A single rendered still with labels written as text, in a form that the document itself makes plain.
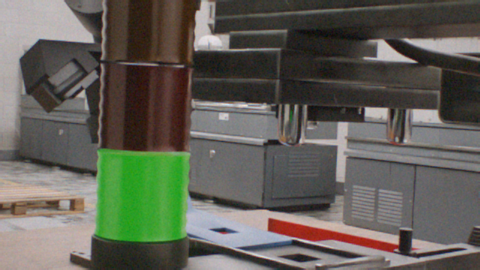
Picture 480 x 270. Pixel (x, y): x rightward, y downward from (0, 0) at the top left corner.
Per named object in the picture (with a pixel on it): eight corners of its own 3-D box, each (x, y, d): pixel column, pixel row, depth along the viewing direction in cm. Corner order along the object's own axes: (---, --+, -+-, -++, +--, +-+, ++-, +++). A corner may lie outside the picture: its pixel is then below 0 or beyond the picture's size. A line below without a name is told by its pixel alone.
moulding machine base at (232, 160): (16, 160, 1178) (18, 94, 1173) (79, 160, 1241) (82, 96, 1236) (259, 216, 749) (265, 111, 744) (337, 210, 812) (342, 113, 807)
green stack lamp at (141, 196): (151, 223, 36) (154, 148, 36) (205, 236, 33) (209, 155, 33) (76, 229, 33) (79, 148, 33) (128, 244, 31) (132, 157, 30)
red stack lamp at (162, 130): (154, 144, 36) (157, 68, 36) (209, 151, 33) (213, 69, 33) (79, 145, 33) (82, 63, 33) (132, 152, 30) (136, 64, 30)
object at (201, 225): (181, 208, 80) (183, 178, 79) (292, 244, 68) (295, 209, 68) (121, 213, 75) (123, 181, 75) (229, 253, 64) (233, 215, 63)
